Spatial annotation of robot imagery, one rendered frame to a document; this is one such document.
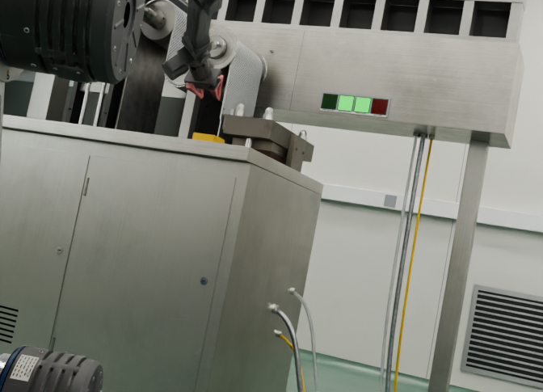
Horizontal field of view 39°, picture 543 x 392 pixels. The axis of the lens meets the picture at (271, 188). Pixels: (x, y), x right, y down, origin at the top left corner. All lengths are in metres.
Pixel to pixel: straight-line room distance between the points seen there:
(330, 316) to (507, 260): 1.16
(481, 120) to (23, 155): 1.46
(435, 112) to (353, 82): 0.31
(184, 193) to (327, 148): 3.06
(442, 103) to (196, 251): 0.98
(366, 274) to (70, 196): 2.93
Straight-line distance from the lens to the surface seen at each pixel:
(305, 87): 2.75
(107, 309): 2.28
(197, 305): 2.13
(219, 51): 2.51
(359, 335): 5.00
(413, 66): 2.66
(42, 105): 2.95
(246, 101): 2.63
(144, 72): 2.77
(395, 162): 5.03
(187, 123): 2.47
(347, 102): 2.68
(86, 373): 1.19
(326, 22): 2.89
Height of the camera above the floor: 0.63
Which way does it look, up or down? 5 degrees up
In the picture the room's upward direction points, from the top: 11 degrees clockwise
